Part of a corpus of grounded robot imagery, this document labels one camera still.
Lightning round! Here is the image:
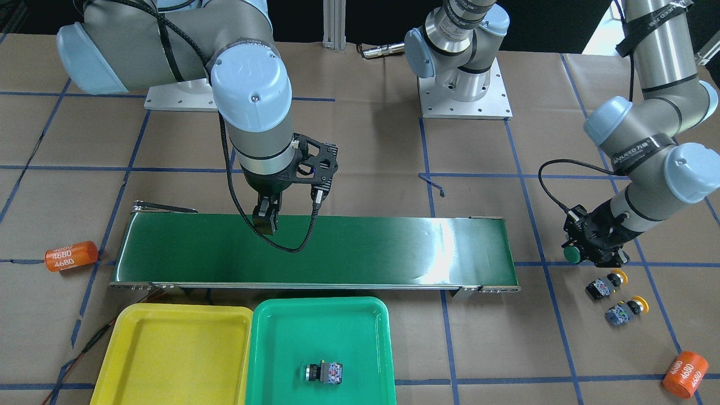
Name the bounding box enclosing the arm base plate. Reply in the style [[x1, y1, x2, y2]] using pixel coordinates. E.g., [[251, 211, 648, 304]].
[[144, 78, 218, 112], [417, 59, 514, 120]]

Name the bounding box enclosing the green conveyor belt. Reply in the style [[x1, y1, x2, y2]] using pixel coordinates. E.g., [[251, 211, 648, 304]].
[[110, 210, 520, 295]]

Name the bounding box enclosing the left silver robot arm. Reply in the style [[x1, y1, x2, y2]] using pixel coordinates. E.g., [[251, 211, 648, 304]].
[[404, 1, 718, 267]]

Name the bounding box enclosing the yellow push button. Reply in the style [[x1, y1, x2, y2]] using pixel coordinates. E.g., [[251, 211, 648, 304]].
[[584, 268, 628, 300], [605, 296, 650, 326]]

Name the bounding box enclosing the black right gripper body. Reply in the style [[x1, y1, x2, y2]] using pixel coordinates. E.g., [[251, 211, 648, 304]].
[[242, 133, 339, 197]]

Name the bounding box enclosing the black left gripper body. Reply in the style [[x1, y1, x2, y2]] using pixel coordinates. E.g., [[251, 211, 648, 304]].
[[561, 204, 628, 267]]

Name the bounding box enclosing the green plastic tray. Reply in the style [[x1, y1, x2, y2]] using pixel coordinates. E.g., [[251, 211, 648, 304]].
[[245, 297, 397, 404]]

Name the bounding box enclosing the yellow plastic tray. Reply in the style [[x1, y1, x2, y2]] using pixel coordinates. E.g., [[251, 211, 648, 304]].
[[91, 303, 253, 404]]

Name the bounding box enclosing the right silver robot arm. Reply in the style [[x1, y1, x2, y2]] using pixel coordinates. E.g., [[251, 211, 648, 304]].
[[57, 1, 338, 234]]

